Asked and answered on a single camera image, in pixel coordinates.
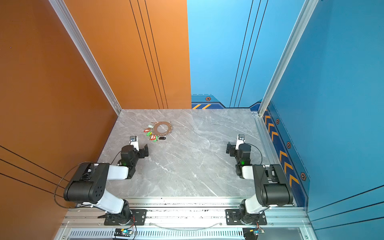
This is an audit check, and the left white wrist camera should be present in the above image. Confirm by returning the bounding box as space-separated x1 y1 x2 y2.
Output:
130 136 139 151

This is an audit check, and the right green circuit board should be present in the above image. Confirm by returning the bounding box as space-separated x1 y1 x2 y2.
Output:
243 228 265 240

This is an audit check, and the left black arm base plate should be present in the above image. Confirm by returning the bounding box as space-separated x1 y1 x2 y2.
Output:
99 209 147 227

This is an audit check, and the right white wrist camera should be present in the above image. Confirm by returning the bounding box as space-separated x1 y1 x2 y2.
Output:
236 134 245 150

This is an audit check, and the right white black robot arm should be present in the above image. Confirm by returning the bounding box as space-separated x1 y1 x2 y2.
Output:
226 143 294 226

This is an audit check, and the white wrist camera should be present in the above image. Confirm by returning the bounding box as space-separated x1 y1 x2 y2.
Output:
130 136 139 151
236 134 245 150

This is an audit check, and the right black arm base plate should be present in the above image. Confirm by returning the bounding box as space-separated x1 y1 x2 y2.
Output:
225 209 268 226

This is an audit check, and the clear cable loop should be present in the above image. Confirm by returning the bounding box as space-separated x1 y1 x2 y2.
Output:
148 221 225 232

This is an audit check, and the left aluminium corner post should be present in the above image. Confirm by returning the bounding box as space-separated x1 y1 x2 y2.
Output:
49 0 122 115

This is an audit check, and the bunch of coloured key tags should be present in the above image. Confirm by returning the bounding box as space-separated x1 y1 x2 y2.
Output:
144 125 166 142

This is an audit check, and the green circuit board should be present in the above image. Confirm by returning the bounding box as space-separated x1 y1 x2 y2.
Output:
243 228 265 240
113 228 135 240

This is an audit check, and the aluminium corner post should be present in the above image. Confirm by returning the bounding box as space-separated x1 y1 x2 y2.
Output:
258 0 319 117
49 0 122 115

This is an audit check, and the right aluminium corner post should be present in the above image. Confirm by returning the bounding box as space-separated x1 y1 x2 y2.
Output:
258 0 319 117

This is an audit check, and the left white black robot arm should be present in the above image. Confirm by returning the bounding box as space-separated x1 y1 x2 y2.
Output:
63 145 149 227

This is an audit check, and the left green circuit board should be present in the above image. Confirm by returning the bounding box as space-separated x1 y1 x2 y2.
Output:
113 228 135 240

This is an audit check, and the aluminium rail frame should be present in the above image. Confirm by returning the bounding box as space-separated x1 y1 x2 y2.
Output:
55 197 316 240

